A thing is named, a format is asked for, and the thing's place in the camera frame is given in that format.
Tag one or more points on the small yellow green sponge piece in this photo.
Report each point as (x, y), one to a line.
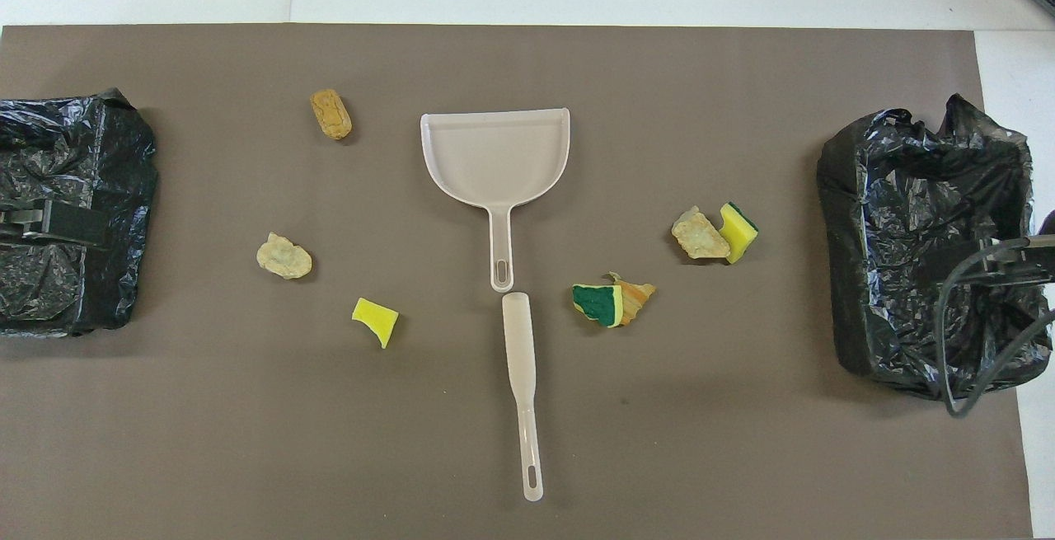
(740, 231)

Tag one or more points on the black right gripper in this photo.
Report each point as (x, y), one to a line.
(1022, 260)

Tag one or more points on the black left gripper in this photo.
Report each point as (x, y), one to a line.
(21, 223)

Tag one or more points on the black bag-lined bin with flap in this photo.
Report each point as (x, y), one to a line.
(907, 194)

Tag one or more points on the brown table mat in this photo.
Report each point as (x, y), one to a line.
(247, 441)

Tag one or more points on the plain yellow sponge piece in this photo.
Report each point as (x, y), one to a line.
(375, 319)

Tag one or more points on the wide green yellow sponge piece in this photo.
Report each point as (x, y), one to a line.
(595, 302)

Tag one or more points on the brown oval sponge scrap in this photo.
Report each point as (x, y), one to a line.
(330, 115)

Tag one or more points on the empty black bag-lined bin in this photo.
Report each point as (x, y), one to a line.
(49, 152)

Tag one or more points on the pale beige scrap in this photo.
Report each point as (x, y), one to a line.
(700, 235)

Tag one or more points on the orange scrap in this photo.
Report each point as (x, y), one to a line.
(639, 294)

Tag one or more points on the beige plastic dustpan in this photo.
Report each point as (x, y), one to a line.
(494, 152)

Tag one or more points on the pale sponge scrap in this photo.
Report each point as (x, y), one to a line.
(283, 256)

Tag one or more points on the beige hand brush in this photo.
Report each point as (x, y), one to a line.
(519, 342)

